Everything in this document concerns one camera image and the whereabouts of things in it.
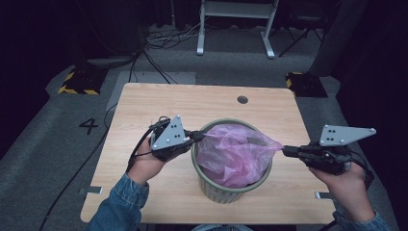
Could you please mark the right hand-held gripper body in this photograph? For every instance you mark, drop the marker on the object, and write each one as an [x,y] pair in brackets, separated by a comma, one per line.
[333,159]

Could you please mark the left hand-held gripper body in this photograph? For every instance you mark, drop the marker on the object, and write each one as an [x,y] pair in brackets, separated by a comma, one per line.
[170,136]

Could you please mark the pink plastic bag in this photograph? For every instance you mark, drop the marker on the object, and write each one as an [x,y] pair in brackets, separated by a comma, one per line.
[231,154]

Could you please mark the green plastic bin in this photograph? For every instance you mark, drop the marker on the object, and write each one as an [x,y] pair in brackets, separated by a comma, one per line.
[218,194]

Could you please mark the person's right hand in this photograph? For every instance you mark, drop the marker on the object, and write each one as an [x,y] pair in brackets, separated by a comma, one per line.
[348,189]

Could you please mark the person's left hand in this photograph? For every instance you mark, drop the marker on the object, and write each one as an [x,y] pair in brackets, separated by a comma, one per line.
[146,166]

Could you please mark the grey tape strip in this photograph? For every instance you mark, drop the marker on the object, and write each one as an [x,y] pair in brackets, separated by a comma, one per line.
[91,190]
[324,195]

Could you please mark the dark round table grommet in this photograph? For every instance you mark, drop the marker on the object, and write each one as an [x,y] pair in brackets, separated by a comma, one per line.
[242,99]

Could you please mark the white metal stand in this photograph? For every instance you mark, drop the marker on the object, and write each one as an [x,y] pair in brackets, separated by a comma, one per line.
[200,41]

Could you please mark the person's legs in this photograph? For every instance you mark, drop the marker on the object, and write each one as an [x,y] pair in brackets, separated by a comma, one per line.
[221,228]

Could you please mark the black tripod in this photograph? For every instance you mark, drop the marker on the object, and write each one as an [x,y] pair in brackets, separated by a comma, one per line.
[300,38]

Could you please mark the grey curtain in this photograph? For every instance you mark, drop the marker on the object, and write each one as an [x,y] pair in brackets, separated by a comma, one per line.
[336,38]

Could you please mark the black yellow striped base plate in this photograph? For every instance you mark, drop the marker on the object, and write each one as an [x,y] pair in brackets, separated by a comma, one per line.
[308,85]
[81,82]

